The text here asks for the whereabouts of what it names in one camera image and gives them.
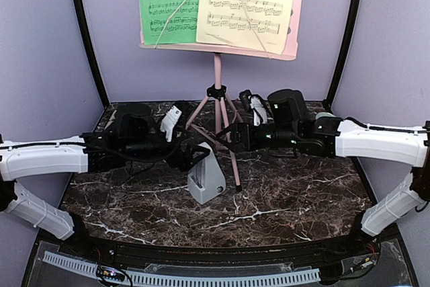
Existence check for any black frame post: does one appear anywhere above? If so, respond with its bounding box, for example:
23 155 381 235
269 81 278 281
322 0 360 111
73 0 110 109

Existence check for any black left frame post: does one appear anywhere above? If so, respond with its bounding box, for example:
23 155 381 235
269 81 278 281
73 0 110 109

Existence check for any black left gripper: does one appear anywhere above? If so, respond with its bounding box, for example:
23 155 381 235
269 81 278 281
122 129 211 172

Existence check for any grey cable duct strip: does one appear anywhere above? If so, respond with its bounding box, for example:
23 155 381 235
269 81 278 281
42 251 320 287

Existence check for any black right frame post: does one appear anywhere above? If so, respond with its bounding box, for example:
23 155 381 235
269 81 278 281
322 0 360 111

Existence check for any yellow paper sheet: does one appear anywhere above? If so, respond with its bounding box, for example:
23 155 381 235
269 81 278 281
196 0 294 54

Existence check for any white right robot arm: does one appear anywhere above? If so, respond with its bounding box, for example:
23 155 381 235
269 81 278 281
216 89 429 256

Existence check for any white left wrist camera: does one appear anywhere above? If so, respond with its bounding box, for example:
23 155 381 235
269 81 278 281
159 105 183 142

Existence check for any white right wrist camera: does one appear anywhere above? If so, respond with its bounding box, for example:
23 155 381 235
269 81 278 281
239 89 272 126

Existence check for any pale green bowl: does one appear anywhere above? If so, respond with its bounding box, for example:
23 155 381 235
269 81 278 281
315 112 336 119

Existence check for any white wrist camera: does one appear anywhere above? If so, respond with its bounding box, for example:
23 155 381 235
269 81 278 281
239 89 272 126
159 105 183 142

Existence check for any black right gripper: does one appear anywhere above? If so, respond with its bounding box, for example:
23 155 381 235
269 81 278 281
216 122 300 153

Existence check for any black front rail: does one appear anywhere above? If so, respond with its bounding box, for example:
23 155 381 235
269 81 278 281
36 229 387 271

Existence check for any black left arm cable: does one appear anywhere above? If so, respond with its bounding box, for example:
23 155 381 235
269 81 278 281
80 112 189 177

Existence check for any green paper sheet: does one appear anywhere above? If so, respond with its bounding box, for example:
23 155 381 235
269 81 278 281
139 0 199 47

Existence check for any floral patterned coaster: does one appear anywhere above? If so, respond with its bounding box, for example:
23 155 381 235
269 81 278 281
99 110 117 131

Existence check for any white metronome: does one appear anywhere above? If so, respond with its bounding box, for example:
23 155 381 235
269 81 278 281
187 142 226 204

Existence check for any pink music stand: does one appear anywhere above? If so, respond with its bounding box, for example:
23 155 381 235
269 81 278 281
135 0 306 192

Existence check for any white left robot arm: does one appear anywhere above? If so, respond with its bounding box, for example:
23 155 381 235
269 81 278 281
1 101 211 257

